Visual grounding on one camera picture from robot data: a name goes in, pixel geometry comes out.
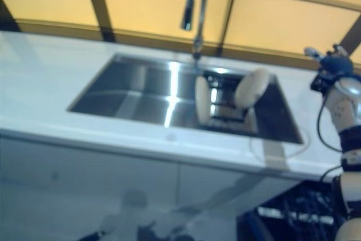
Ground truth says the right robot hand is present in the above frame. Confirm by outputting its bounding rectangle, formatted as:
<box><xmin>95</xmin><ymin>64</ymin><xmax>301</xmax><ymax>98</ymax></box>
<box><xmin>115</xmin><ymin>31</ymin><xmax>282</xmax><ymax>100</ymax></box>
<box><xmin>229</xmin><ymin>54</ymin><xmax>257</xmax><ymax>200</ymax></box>
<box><xmin>303</xmin><ymin>43</ymin><xmax>355</xmax><ymax>77</ymax></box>

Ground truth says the beige round plate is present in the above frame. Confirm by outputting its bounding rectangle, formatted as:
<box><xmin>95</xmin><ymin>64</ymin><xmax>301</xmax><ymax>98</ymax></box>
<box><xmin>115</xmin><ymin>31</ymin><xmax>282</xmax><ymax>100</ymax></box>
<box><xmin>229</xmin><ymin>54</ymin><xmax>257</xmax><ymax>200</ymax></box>
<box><xmin>235</xmin><ymin>68</ymin><xmax>271</xmax><ymax>111</ymax></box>
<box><xmin>195</xmin><ymin>76</ymin><xmax>211</xmax><ymax>123</ymax></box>

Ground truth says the black wood-sided sink drying rack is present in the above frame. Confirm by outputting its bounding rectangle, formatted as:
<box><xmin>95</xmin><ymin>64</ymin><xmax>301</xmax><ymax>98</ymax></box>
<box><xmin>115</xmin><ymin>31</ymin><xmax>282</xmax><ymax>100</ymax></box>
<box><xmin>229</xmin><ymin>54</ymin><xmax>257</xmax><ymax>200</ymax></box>
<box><xmin>196</xmin><ymin>67</ymin><xmax>261</xmax><ymax>134</ymax></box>

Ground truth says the chrome pull-down kitchen faucet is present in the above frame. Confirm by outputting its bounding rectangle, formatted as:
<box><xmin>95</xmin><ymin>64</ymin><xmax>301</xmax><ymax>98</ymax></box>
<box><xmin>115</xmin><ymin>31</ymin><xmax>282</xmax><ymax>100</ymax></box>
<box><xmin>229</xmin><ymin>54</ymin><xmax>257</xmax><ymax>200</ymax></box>
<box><xmin>180</xmin><ymin>0</ymin><xmax>213</xmax><ymax>64</ymax></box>

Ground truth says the narrow white cabinet door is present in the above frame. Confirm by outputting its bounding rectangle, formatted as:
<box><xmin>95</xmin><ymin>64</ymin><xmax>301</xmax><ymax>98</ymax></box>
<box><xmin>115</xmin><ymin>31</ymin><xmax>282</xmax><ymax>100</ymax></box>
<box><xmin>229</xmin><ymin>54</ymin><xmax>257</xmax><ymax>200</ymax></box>
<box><xmin>177</xmin><ymin>163</ymin><xmax>296</xmax><ymax>219</ymax></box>

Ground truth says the stainless steel kitchen sink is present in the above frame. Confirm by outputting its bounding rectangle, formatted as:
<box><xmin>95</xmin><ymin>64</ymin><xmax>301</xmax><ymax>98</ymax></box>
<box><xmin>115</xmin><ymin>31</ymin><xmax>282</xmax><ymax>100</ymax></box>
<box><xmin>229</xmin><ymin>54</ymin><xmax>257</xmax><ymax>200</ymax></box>
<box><xmin>66</xmin><ymin>51</ymin><xmax>310</xmax><ymax>144</ymax></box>

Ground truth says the wide white cabinet door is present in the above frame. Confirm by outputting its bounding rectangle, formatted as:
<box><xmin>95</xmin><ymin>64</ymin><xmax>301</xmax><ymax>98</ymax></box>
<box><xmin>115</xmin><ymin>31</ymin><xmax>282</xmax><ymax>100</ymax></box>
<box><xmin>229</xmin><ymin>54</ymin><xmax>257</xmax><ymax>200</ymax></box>
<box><xmin>0</xmin><ymin>136</ymin><xmax>181</xmax><ymax>241</ymax></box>

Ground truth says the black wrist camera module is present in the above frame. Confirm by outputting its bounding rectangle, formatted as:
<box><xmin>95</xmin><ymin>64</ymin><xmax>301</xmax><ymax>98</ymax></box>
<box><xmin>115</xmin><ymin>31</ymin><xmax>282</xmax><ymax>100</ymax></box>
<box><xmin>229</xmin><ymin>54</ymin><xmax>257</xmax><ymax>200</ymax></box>
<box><xmin>310</xmin><ymin>73</ymin><xmax>335</xmax><ymax>93</ymax></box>

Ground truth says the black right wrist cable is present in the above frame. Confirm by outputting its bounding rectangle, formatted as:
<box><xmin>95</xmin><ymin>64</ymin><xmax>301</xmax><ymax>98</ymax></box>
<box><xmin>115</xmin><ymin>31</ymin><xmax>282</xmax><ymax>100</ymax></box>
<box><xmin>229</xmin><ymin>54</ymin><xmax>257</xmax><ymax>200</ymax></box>
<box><xmin>316</xmin><ymin>93</ymin><xmax>346</xmax><ymax>184</ymax></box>

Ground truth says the wire dishwasher rack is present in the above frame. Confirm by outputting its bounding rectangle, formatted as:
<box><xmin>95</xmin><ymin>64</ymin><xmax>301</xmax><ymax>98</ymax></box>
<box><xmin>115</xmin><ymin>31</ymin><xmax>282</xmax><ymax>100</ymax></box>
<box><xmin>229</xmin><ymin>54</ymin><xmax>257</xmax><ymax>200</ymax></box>
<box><xmin>255</xmin><ymin>180</ymin><xmax>349</xmax><ymax>241</ymax></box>

